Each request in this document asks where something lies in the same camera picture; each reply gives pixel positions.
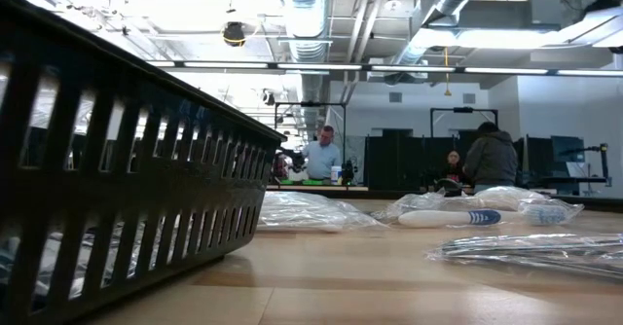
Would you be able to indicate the white blue-striped toothbrush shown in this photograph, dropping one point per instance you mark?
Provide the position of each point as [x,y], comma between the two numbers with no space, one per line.
[438,218]

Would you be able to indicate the small black robot arm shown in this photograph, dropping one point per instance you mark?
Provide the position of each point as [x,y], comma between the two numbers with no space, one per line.
[349,171]
[289,162]

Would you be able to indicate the person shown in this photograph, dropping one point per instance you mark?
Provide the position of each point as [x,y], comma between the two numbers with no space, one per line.
[491,159]
[453,162]
[321,159]

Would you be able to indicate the white wipes tub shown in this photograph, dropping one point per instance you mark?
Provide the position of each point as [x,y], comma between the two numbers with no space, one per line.
[336,174]

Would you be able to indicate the wooden workbench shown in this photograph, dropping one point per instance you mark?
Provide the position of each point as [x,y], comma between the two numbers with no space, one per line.
[340,188]

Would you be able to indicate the cotton swabs in clear bag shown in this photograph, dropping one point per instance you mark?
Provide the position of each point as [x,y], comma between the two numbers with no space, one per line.
[311,213]

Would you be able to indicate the black partition panel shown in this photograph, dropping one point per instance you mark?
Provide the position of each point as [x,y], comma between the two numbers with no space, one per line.
[533,164]
[389,164]

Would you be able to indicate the long linear light fixture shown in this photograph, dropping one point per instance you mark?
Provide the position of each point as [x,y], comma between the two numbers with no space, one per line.
[316,66]

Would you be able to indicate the grey vent grille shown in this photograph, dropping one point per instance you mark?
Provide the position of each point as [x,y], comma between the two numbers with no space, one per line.
[395,97]
[469,98]

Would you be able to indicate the round white smoke detector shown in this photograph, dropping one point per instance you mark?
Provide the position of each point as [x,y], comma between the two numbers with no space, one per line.
[392,3]

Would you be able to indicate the black slotted plastic basket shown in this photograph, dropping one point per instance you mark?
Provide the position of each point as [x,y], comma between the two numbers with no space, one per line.
[131,203]

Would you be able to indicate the cotton balls in clear bag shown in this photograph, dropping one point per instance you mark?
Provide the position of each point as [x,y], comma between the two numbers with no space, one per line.
[506,194]

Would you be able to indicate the dark computer monitor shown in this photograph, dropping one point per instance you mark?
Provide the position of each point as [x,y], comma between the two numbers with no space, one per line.
[567,149]

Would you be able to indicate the black station frame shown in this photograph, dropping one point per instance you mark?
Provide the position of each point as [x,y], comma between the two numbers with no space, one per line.
[310,104]
[462,109]

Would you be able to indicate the black table frame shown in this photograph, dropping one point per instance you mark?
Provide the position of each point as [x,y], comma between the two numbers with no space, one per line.
[389,194]

